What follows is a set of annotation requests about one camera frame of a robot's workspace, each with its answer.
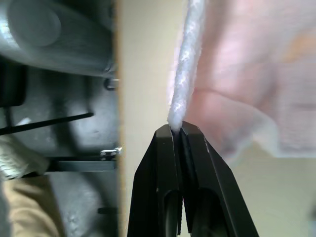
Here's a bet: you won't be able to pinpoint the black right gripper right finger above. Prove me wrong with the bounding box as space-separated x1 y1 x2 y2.
178 120 260 237

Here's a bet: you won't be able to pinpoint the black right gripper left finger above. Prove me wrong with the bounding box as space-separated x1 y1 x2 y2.
127 124 183 237

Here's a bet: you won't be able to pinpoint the pink towel with print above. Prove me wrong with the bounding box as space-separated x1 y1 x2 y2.
165 0 316 165

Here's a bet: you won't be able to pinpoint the beige cloth heap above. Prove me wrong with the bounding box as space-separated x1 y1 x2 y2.
0 134 61 237

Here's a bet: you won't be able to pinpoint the black table frame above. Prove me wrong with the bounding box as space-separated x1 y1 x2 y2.
48 145 124 173

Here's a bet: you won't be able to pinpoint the thin black cable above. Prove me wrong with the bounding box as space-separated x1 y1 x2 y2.
0 112 94 136

